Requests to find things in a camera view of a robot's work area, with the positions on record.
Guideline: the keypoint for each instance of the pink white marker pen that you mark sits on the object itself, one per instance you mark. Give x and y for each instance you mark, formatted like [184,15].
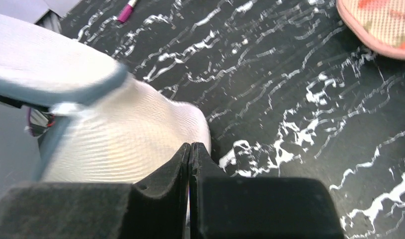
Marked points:
[127,10]

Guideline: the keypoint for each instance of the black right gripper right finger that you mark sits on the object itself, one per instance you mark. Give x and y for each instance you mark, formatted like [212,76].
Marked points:
[224,207]

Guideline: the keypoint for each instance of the floral padded laundry bag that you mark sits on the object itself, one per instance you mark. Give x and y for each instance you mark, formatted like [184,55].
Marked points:
[378,24]

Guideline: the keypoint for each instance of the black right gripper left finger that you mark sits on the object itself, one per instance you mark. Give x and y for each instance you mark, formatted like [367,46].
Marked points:
[153,208]

